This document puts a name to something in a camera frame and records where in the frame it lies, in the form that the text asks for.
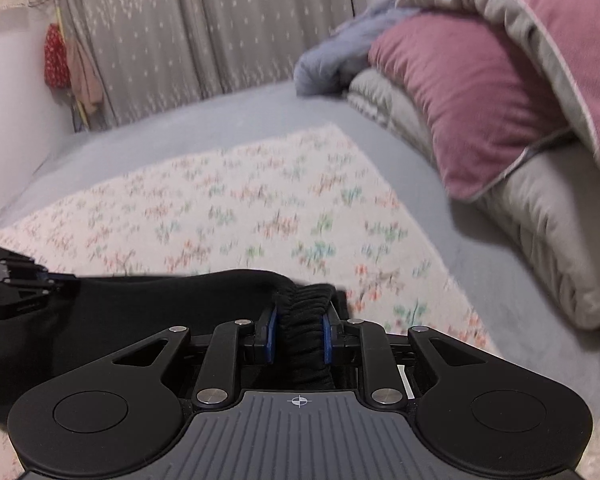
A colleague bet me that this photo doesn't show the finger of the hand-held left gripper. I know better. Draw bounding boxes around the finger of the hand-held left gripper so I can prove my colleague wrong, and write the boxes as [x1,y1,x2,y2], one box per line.
[0,282,67,322]
[0,244,80,287]

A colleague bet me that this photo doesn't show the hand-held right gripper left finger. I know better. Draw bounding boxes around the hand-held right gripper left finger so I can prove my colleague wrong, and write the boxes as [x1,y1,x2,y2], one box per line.
[111,305,282,409]

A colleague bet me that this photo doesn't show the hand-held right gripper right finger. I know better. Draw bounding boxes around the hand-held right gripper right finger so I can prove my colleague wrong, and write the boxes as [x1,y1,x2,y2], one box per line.
[322,305,487,407]

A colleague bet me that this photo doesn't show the black pants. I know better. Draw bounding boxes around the black pants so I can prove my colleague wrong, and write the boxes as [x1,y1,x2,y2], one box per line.
[0,269,348,423]

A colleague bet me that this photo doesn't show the floral blanket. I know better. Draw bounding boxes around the floral blanket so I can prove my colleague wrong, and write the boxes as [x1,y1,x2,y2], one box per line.
[0,124,502,480]

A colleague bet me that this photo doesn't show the yellow pole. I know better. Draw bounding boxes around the yellow pole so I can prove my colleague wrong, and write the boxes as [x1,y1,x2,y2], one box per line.
[56,6,90,131]

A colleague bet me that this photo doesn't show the pink hanging garment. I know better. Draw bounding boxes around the pink hanging garment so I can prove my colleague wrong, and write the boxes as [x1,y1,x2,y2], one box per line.
[66,35,105,116]

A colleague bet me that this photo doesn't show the red floral garment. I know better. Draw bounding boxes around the red floral garment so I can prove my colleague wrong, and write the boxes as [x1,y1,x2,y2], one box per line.
[43,22,72,90]

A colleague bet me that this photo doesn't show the grey bed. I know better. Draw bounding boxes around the grey bed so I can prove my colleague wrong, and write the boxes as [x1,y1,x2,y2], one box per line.
[0,79,600,480]

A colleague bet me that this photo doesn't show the pink pillow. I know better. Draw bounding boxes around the pink pillow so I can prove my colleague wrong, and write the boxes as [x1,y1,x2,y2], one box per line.
[368,10,573,202]

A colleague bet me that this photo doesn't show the blue quilt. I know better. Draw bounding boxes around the blue quilt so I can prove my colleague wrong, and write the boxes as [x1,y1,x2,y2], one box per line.
[294,0,417,97]

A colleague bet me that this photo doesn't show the grey star-patterned curtain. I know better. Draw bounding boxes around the grey star-patterned curtain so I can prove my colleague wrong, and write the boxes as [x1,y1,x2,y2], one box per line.
[54,0,369,130]

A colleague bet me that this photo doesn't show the pink quilt with grey lining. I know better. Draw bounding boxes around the pink quilt with grey lining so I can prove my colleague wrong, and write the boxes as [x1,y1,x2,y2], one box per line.
[399,0,600,177]

